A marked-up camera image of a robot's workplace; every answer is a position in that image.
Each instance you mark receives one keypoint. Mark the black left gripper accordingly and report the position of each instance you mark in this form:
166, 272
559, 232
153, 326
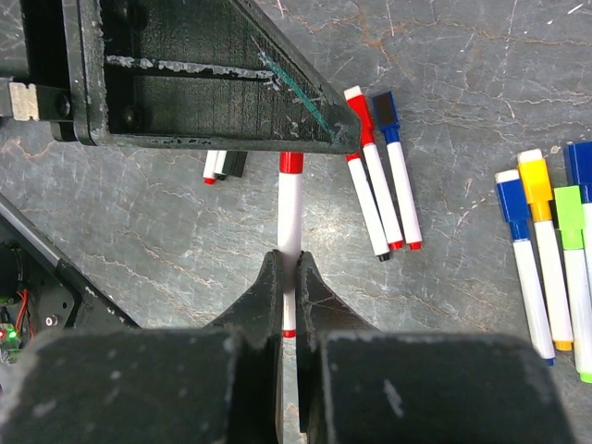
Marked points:
34, 66

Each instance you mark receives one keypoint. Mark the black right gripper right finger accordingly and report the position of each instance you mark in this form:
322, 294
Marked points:
338, 363

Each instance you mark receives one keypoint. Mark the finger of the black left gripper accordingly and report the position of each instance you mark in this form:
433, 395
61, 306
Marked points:
204, 75

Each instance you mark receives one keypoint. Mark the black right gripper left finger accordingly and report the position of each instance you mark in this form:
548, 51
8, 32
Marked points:
255, 318

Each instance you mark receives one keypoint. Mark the red capped white marker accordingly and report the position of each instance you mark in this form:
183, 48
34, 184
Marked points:
289, 232

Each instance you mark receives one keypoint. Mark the white marker blue eraser cap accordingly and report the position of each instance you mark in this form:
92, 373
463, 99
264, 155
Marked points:
515, 213

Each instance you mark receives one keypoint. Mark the white marker yellow cap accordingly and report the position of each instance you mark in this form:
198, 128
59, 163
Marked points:
534, 175

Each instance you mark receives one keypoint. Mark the white marker green cap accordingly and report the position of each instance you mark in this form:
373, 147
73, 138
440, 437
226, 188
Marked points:
571, 222

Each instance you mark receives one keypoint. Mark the uncapped white marker black end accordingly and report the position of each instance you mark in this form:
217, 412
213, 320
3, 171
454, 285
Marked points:
220, 165

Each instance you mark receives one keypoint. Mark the black marker cap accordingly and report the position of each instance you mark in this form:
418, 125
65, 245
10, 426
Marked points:
234, 163

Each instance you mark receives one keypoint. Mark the uncapped white marker red end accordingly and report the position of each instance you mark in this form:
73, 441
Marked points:
209, 170

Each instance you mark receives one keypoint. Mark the white marker red eraser cap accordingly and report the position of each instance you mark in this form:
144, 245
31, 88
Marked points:
390, 223

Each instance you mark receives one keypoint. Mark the circuit board with leds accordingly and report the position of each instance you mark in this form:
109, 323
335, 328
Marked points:
12, 342

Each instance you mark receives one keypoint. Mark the white marker dark blue cap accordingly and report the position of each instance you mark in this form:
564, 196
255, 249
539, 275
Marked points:
578, 164

